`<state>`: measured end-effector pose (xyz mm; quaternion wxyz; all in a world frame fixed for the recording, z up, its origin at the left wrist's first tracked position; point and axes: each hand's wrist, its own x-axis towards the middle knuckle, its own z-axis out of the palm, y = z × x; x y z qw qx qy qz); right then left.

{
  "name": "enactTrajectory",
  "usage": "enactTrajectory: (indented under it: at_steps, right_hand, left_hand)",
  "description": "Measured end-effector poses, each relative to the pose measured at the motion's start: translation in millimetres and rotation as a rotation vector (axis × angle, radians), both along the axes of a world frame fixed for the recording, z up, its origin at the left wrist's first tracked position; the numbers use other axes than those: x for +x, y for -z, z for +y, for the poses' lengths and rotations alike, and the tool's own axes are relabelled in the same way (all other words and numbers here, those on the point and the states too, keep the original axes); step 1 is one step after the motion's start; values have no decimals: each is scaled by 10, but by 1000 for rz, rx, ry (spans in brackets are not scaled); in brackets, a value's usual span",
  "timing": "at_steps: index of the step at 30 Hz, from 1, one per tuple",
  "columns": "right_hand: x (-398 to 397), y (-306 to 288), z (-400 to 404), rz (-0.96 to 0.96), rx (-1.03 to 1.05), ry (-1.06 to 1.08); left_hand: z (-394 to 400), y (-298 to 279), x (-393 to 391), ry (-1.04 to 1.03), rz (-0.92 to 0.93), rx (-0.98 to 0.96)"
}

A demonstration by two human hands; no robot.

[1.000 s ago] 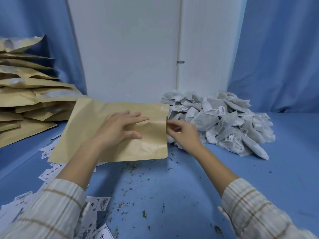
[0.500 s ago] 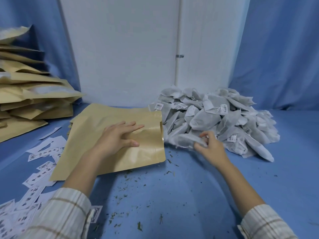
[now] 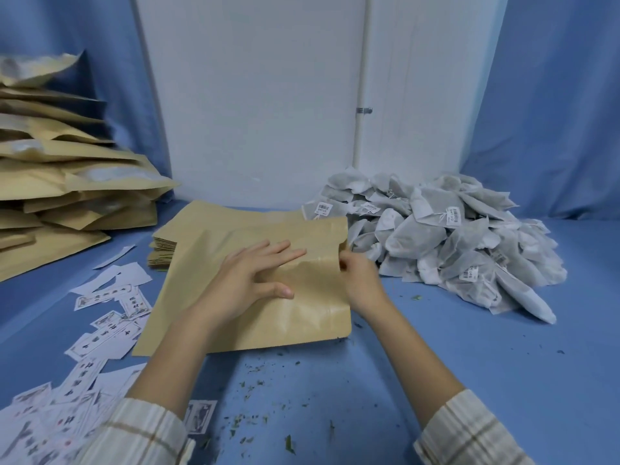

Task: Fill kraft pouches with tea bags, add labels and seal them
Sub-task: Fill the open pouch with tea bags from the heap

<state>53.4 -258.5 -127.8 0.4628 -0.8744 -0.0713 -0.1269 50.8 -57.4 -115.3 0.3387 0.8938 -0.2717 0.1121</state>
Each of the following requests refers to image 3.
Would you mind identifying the blue table cover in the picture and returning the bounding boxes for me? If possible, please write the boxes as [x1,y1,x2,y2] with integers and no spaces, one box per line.
[0,203,620,465]

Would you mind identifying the kraft pouch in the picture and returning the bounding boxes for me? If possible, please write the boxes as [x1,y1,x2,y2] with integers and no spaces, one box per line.
[131,215,353,358]

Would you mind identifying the person's right hand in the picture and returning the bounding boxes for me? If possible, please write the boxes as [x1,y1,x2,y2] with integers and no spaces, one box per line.
[338,249,389,321]

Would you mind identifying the white wall pipe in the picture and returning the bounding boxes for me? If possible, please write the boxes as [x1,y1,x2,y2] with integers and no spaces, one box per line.
[352,0,375,170]

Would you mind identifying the person's left hand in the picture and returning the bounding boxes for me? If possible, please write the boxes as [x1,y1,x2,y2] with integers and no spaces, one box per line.
[193,239,308,326]

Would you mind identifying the person's right forearm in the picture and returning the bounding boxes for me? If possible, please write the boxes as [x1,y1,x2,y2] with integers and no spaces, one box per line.
[358,304,533,465]

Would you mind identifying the pile of white tea bags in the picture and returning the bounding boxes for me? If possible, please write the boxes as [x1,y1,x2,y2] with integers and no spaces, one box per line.
[301,167,568,325]

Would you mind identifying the blue curtain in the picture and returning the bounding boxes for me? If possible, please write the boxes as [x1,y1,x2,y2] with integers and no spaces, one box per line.
[0,0,174,192]
[460,0,620,222]

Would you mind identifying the stack of kraft pouches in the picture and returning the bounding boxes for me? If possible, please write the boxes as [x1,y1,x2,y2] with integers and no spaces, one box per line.
[147,200,311,273]

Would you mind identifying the white paper labels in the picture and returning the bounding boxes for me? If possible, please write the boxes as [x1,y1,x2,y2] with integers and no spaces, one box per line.
[0,244,219,465]

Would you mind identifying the pile of kraft pouches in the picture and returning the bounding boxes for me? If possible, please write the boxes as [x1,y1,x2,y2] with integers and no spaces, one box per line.
[0,52,181,282]

